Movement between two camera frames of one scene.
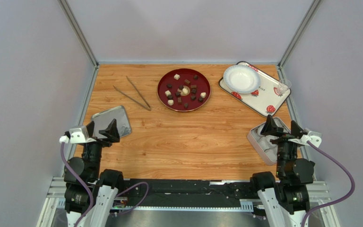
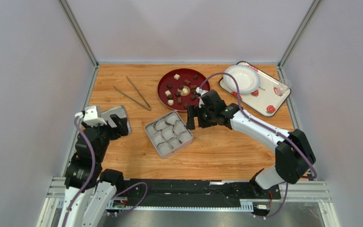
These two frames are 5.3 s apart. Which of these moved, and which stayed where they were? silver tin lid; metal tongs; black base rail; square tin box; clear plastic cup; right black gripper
Moved: square tin box; right black gripper
Stayed: clear plastic cup; silver tin lid; metal tongs; black base rail
